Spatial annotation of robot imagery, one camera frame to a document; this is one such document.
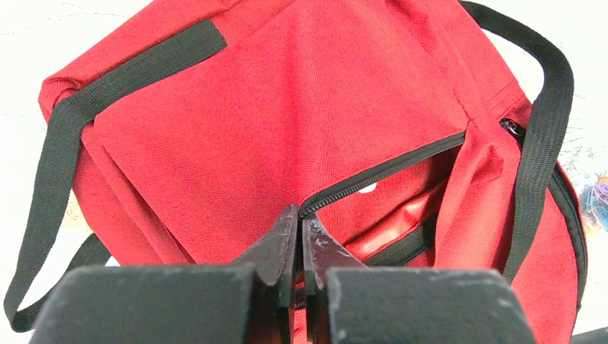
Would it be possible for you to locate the red student backpack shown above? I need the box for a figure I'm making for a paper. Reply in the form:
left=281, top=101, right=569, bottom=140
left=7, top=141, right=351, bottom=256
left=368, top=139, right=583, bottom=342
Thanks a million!
left=4, top=1, right=587, bottom=343

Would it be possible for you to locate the clear cup with colourful bits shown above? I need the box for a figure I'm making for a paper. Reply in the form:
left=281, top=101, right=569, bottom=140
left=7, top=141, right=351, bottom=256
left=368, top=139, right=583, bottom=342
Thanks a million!
left=579, top=173, right=607, bottom=233

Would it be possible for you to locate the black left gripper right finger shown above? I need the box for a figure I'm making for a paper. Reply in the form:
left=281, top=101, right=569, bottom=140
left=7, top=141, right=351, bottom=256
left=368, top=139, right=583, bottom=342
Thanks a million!
left=302, top=216, right=535, bottom=343

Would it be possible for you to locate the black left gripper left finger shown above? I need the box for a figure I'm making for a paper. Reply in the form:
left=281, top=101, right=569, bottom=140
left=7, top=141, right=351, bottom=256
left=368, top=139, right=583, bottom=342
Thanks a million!
left=31, top=205, right=298, bottom=343

